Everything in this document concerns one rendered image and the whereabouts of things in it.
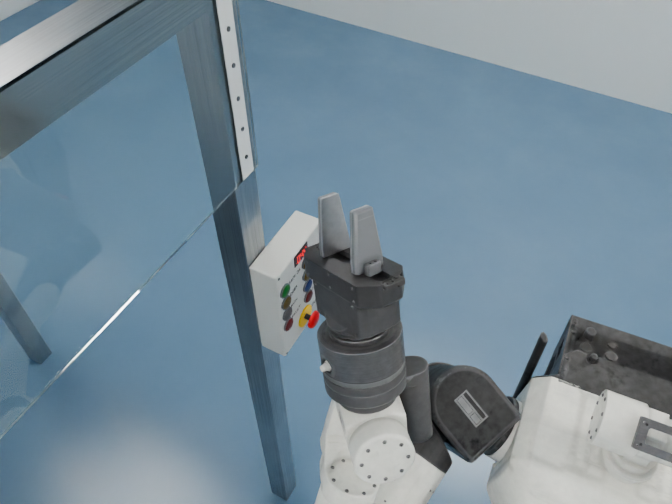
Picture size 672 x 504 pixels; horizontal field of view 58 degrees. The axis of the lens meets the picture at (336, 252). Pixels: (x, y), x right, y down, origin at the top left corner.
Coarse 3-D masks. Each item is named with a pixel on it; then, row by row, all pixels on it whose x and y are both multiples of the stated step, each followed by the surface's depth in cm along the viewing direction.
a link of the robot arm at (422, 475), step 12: (420, 456) 80; (420, 468) 80; (432, 468) 80; (396, 480) 80; (408, 480) 79; (420, 480) 80; (432, 480) 80; (384, 492) 80; (396, 492) 79; (408, 492) 79; (420, 492) 80; (432, 492) 82
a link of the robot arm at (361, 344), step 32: (320, 256) 60; (320, 288) 61; (352, 288) 54; (384, 288) 54; (352, 320) 57; (384, 320) 58; (320, 352) 62; (352, 352) 59; (384, 352) 59; (352, 384) 60
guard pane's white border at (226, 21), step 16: (224, 0) 76; (224, 16) 77; (224, 32) 78; (224, 48) 79; (240, 80) 85; (240, 96) 86; (240, 112) 88; (240, 128) 90; (240, 144) 91; (240, 160) 93
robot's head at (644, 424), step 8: (640, 416) 67; (640, 424) 66; (648, 424) 66; (656, 424) 66; (664, 424) 65; (640, 432) 66; (664, 432) 65; (640, 440) 66; (640, 448) 66; (648, 448) 65; (656, 448) 65; (656, 456) 65; (664, 456) 65
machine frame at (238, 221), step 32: (96, 0) 64; (128, 0) 64; (32, 32) 59; (64, 32) 59; (0, 64) 56; (32, 64) 56; (256, 192) 103; (224, 224) 104; (256, 224) 107; (224, 256) 112; (256, 256) 112; (256, 320) 123; (256, 352) 133; (256, 384) 145; (256, 416) 159; (288, 448) 177; (288, 480) 190
